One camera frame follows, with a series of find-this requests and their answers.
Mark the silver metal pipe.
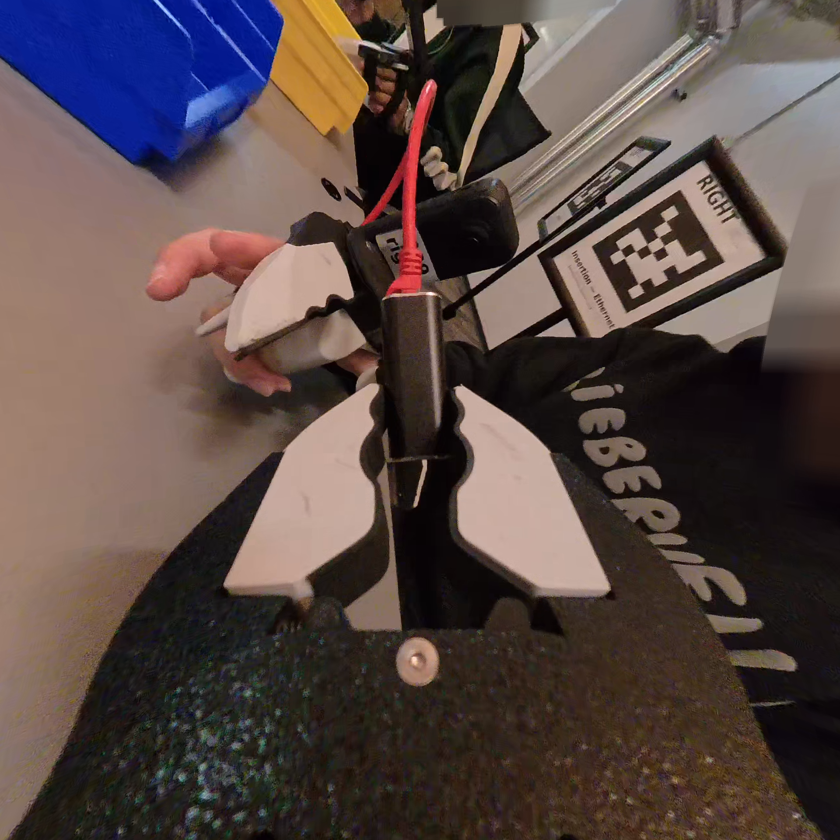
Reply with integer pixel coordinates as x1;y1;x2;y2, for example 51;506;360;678
509;0;746;206

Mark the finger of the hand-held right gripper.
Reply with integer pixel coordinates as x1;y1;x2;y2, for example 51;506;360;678
225;243;359;362
259;309;368;377

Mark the person's black clothing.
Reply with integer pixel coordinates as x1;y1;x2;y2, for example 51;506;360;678
460;329;840;840

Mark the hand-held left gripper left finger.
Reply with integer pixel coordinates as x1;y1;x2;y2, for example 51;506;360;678
224;382;393;609

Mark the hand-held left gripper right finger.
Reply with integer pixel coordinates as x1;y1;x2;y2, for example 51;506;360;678
449;386;612;600

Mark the printed paper sign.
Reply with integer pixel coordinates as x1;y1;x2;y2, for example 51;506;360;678
539;137;787;339

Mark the red ethernet cable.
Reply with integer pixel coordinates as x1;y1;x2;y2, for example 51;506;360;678
360;80;439;298

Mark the person's right forearm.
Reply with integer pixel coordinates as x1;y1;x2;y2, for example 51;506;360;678
441;329;578;422

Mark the black network switch box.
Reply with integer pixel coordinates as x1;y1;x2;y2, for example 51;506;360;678
381;292;447;461

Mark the person's right hand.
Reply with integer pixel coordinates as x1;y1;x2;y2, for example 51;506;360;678
146;228;382;399

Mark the yellow plastic bin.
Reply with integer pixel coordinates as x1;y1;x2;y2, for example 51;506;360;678
267;0;370;137

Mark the blue plastic bin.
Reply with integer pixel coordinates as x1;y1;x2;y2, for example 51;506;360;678
0;0;285;167

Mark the black framed marker sign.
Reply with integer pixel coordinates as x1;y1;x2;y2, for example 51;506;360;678
537;137;671;239

